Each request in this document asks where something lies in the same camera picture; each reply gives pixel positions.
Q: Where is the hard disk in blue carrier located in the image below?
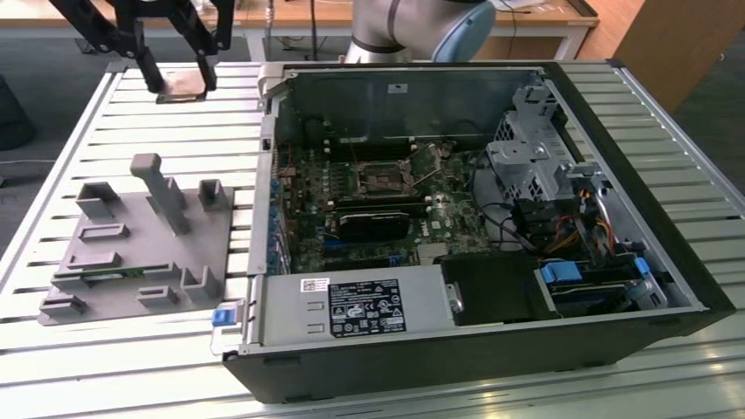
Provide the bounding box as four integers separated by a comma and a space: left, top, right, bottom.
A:
538, 257, 652, 306

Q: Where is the CPU with silver top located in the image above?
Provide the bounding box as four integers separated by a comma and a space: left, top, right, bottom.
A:
155, 72, 208, 105

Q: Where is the blue case latch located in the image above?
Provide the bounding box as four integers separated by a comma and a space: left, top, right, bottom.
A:
212, 307, 244, 328

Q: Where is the silver metal disk bay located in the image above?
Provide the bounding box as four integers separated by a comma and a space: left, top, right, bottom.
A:
485, 85, 584, 210

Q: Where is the black wire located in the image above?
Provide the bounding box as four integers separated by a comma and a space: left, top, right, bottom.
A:
474, 203, 525, 251

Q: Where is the black open PC case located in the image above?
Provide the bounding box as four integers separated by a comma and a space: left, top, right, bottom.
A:
220, 58, 738, 405

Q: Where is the green RAM stick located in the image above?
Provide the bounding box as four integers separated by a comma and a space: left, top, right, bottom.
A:
80, 269, 147, 280

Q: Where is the silver power supply with label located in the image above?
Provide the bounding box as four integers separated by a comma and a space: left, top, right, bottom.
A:
254, 264, 458, 346

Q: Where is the metal socket cover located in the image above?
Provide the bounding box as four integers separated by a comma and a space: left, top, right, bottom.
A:
406, 140, 462, 180

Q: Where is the wooden cabinet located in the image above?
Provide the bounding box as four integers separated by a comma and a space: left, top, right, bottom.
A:
613, 0, 745, 114

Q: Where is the black graphics card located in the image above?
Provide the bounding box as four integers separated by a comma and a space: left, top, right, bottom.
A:
336, 211, 412, 244

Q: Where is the wooden desk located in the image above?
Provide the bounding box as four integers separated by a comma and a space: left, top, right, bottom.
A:
0, 0, 601, 62

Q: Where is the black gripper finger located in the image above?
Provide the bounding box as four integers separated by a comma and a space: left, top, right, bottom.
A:
49, 0, 171, 94
173, 0, 234, 92

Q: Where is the orange yellow wire bundle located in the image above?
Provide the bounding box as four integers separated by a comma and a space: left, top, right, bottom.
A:
546, 213, 618, 258

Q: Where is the green motherboard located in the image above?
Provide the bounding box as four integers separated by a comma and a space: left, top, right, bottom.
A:
272, 139, 496, 276

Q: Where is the CPU socket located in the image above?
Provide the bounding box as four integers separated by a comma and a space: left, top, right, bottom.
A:
354, 160, 420, 197

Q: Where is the silver chipset heatsink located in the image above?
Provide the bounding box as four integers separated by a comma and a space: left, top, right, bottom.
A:
418, 244, 453, 264

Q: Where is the black stand pole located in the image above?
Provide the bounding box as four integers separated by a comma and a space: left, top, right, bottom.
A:
308, 0, 322, 60

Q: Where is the black plastic shroud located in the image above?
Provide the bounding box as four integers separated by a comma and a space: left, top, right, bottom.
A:
438, 252, 560, 326

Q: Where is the grey plastic parts rack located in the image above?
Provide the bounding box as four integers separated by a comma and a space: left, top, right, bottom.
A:
35, 152, 237, 327

